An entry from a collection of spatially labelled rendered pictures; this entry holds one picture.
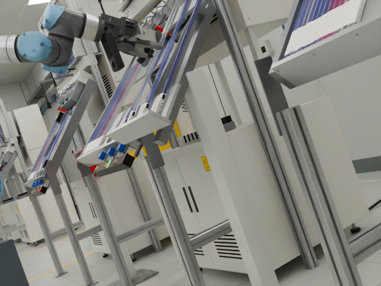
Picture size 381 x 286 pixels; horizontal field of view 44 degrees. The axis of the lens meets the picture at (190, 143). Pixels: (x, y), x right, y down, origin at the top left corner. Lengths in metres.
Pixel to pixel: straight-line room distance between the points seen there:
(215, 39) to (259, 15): 0.25
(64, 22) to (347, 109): 2.43
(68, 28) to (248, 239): 0.81
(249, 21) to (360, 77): 1.48
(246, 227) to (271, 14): 1.01
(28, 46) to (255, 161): 0.98
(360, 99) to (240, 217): 2.10
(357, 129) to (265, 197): 1.71
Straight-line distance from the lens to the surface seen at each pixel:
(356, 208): 2.21
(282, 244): 1.91
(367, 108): 3.37
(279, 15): 2.13
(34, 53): 1.30
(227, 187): 1.41
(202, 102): 1.40
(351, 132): 3.51
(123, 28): 1.49
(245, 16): 2.01
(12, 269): 1.43
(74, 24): 1.44
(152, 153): 1.59
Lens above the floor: 0.65
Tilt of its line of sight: 1 degrees down
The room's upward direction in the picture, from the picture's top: 19 degrees counter-clockwise
